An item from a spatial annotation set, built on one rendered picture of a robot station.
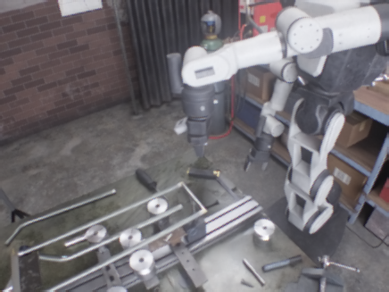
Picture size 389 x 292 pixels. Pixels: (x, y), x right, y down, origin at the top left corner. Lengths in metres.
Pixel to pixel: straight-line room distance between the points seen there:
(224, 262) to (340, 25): 0.61
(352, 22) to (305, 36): 0.13
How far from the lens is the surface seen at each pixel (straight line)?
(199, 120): 0.70
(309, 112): 0.98
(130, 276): 0.66
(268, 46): 0.64
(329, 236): 1.68
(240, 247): 0.70
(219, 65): 0.62
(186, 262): 0.63
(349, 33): 0.69
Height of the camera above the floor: 1.48
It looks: 37 degrees down
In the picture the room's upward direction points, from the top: 5 degrees counter-clockwise
